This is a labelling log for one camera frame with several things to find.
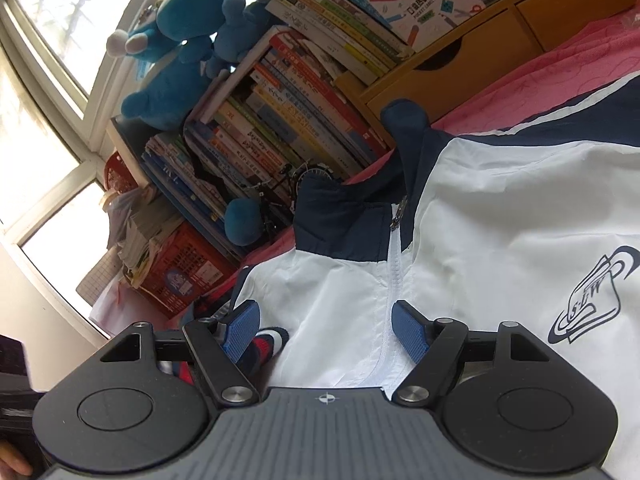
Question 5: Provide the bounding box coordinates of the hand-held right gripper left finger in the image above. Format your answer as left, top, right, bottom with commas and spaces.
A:
100, 301, 262, 407

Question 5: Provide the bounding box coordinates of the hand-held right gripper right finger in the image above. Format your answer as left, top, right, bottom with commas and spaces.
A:
391, 301, 551, 406

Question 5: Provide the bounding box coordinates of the navy and white jacket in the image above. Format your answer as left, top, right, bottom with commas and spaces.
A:
192, 99, 640, 480

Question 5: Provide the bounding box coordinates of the person's left hand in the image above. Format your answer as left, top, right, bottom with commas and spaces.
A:
0, 442, 32, 478

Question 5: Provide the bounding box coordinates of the red plastic crate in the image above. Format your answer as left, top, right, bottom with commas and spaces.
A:
132, 220, 238, 318

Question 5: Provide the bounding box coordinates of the blue plush ball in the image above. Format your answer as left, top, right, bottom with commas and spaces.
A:
225, 199, 262, 247

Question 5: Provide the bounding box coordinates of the white plastic bag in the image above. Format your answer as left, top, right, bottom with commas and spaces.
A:
90, 280, 168, 337

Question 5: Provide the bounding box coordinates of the stack of paper workbooks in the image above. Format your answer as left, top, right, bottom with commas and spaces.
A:
107, 190, 186, 288

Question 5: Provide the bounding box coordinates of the gridded white board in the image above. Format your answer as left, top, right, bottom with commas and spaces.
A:
75, 249, 109, 307

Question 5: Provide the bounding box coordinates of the row of thin blue booklets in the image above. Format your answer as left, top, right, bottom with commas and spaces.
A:
141, 130, 246, 266

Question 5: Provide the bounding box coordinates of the black model bicycle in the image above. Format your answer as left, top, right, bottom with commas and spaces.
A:
240, 162, 336, 241

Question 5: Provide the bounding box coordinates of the red plastic basket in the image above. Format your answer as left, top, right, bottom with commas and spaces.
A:
104, 152, 132, 192

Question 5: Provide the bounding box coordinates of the row of colourful storybooks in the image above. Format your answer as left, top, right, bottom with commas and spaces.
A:
185, 25, 396, 181

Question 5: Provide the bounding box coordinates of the wooden drawer organizer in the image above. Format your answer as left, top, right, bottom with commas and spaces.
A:
335, 0, 626, 148

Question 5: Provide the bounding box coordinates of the large blue plush toy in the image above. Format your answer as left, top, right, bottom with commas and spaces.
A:
107, 0, 246, 131

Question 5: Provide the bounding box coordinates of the small blue plush toy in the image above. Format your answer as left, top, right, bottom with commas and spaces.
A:
207, 0, 281, 78

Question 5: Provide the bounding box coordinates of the pink rabbit-print blanket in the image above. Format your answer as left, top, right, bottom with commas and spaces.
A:
240, 10, 640, 266

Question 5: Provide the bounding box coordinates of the row of slim colourful books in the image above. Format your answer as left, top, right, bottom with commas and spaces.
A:
265, 0, 566, 86

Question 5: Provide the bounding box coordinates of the white pencil-print box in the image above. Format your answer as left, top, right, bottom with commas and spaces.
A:
366, 0, 487, 53

